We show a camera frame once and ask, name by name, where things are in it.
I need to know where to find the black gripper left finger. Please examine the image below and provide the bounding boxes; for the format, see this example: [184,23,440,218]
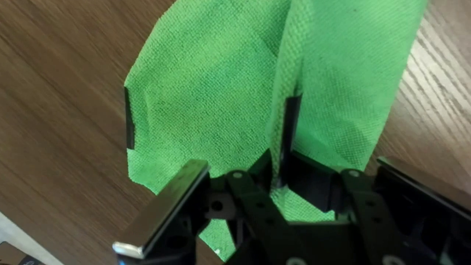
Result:
[112,160,209,260]

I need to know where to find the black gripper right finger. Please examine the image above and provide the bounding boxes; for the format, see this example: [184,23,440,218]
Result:
[376,158,471,232]

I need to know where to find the green cloth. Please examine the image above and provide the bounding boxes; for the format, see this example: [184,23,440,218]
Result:
[122,0,432,263]

